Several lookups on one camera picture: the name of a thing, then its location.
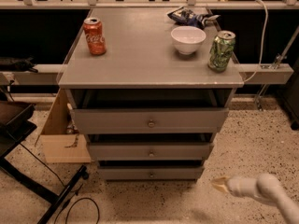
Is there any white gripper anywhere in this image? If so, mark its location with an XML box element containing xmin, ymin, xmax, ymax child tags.
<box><xmin>211</xmin><ymin>176</ymin><xmax>258</xmax><ymax>198</ymax></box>

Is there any grey bottom drawer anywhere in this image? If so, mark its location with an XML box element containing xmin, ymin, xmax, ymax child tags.
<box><xmin>98</xmin><ymin>160</ymin><xmax>204</xmax><ymax>180</ymax></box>

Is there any grey drawer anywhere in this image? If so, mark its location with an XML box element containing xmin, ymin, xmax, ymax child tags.
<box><xmin>89</xmin><ymin>133</ymin><xmax>213</xmax><ymax>161</ymax></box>
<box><xmin>98</xmin><ymin>160</ymin><xmax>204</xmax><ymax>180</ymax></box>
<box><xmin>71</xmin><ymin>90</ymin><xmax>228</xmax><ymax>134</ymax></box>

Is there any grey drawer cabinet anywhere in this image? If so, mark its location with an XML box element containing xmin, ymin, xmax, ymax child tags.
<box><xmin>57</xmin><ymin>7</ymin><xmax>245</xmax><ymax>181</ymax></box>

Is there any grey middle drawer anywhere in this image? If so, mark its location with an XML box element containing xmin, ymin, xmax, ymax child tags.
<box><xmin>89</xmin><ymin>133</ymin><xmax>213</xmax><ymax>161</ymax></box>

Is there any grey top drawer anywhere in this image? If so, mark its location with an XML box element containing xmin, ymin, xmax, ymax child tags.
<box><xmin>71</xmin><ymin>90</ymin><xmax>228</xmax><ymax>134</ymax></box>

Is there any green soda can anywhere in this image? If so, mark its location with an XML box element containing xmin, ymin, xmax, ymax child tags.
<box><xmin>208</xmin><ymin>30</ymin><xmax>235</xmax><ymax>72</ymax></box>

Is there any white ceramic bowl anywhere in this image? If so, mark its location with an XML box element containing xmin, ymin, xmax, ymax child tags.
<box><xmin>171</xmin><ymin>26</ymin><xmax>206</xmax><ymax>55</ymax></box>

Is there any cardboard box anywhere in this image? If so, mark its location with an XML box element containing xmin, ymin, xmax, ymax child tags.
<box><xmin>39</xmin><ymin>90</ymin><xmax>92</xmax><ymax>163</ymax></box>

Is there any blue chip bag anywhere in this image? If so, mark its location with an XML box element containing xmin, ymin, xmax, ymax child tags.
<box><xmin>167</xmin><ymin>7</ymin><xmax>219</xmax><ymax>30</ymax></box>

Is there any orange coca-cola can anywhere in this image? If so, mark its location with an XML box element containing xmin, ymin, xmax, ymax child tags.
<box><xmin>83</xmin><ymin>17</ymin><xmax>107</xmax><ymax>55</ymax></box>

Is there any black stand base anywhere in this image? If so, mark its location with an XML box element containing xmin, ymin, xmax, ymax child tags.
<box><xmin>0</xmin><ymin>100</ymin><xmax>90</xmax><ymax>224</ymax></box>

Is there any white hanging cable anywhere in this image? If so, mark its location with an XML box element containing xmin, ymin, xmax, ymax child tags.
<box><xmin>243</xmin><ymin>0</ymin><xmax>269</xmax><ymax>84</ymax></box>

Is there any metal railing frame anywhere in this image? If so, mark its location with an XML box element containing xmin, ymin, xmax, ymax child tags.
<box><xmin>0</xmin><ymin>0</ymin><xmax>299</xmax><ymax>86</ymax></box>

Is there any black floor cable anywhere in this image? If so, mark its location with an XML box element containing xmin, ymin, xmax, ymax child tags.
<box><xmin>19</xmin><ymin>143</ymin><xmax>101</xmax><ymax>224</ymax></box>

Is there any black bag on rail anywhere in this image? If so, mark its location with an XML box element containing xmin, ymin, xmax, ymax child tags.
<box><xmin>0</xmin><ymin>57</ymin><xmax>38</xmax><ymax>73</ymax></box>

